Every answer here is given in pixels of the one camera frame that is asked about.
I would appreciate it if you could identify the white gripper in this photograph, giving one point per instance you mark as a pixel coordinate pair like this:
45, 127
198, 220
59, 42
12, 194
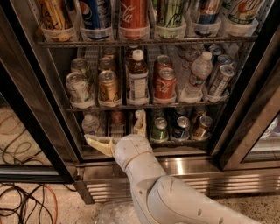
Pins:
132, 149

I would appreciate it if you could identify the orange soda can front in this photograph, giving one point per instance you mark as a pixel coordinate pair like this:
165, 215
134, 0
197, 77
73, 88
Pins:
109, 89

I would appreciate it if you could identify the orange soda can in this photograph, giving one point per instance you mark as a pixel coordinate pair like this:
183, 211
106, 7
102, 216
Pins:
109, 52
109, 89
105, 64

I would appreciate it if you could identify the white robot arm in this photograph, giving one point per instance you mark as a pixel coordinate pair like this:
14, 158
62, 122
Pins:
159, 198

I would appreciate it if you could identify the brown tea bottle bottom shelf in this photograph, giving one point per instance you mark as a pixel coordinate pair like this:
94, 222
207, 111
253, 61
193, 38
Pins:
135, 115

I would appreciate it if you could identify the brown tea bottle shelf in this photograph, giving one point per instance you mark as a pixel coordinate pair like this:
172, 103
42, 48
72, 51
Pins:
137, 76
135, 115

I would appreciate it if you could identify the red can bottom shelf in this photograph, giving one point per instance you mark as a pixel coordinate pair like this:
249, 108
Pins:
117, 117

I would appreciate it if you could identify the clear water bottle bottom shelf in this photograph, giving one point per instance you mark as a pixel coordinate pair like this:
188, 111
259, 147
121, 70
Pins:
92, 125

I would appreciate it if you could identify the clear water bottle shelf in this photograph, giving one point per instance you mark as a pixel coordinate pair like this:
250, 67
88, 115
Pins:
200, 70
92, 125

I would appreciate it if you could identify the green can bottom shelf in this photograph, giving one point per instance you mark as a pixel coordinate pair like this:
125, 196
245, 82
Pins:
159, 129

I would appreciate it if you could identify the silver green can front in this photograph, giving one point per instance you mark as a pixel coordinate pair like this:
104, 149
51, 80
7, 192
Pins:
77, 87

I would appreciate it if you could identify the silver green can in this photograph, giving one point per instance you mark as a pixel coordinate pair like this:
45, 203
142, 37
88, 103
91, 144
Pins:
77, 87
80, 65

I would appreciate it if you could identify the blue can bottom shelf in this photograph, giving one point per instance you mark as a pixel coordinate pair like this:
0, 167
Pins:
181, 128

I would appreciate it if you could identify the brown tea bottle middle shelf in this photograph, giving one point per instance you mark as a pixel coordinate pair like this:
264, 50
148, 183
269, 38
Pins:
137, 76

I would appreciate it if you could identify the red cola can front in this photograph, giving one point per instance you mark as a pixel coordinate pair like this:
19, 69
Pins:
165, 83

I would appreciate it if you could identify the brown can bottom shelf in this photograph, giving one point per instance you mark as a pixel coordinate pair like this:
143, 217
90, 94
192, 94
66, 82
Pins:
202, 127

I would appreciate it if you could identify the silver green can rear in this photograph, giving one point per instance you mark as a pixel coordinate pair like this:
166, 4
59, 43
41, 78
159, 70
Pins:
80, 65

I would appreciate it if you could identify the red cola can rear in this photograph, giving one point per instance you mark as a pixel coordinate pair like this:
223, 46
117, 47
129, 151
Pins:
162, 61

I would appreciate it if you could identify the orange soda can rear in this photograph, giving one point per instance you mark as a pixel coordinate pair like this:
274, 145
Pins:
109, 52

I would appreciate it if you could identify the left glass fridge door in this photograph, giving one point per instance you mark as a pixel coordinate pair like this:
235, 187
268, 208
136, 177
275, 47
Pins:
36, 120

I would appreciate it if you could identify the glass fridge door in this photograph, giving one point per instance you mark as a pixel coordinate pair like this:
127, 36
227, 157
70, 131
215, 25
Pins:
36, 120
242, 147

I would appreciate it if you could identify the steel fridge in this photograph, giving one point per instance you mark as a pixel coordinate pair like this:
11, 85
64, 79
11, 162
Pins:
99, 178

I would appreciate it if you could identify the clear water bottle middle shelf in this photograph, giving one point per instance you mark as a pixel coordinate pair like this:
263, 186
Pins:
200, 70

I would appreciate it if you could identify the slim silver can front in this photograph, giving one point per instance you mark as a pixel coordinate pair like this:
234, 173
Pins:
221, 80

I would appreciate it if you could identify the slim silver can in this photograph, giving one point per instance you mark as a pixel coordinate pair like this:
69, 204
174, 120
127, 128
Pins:
222, 59
221, 80
216, 50

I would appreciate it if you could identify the red cola can top shelf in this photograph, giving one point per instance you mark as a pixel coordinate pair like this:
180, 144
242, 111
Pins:
134, 13

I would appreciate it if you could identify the blue pepsi can top shelf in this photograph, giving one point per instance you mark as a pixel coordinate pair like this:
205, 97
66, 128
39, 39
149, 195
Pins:
96, 14

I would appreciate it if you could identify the slim silver can rear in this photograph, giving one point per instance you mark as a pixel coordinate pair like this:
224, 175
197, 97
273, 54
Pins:
216, 50

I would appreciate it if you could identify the right glass fridge door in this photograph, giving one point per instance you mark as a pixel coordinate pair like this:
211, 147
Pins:
242, 147

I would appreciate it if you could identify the yellow can top shelf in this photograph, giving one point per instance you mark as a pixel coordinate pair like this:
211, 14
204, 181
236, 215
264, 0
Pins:
54, 15

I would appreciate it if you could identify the red blue can top shelf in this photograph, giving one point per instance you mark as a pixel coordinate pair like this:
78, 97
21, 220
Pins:
208, 11

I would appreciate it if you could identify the white green can top shelf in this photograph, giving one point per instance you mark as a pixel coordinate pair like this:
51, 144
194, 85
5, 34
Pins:
243, 12

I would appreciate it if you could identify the clear plastic bag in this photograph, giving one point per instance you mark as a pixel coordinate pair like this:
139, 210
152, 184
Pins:
118, 213

